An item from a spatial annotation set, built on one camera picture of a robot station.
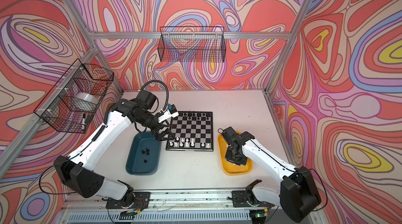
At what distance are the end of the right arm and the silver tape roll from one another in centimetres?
66

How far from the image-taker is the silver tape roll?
2.31ft

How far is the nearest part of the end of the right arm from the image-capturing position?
589 millimetres
